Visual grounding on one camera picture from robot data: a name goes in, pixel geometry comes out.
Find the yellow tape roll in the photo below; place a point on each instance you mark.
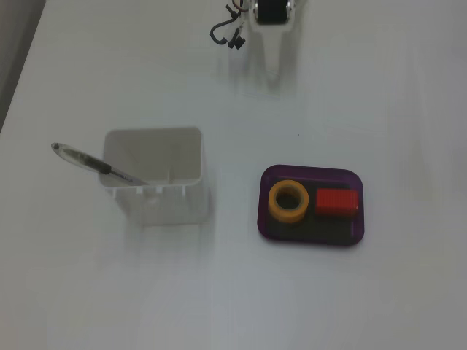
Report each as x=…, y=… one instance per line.
x=279, y=211

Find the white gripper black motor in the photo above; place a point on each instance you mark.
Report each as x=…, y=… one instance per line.
x=274, y=27

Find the purple metal tray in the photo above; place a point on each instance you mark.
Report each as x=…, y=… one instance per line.
x=310, y=233

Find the black ballpoint pen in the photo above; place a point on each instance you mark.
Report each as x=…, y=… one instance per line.
x=91, y=162

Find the white plastic container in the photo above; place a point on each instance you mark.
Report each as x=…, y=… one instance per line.
x=164, y=208

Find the red cube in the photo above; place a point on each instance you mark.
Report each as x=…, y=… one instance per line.
x=335, y=201

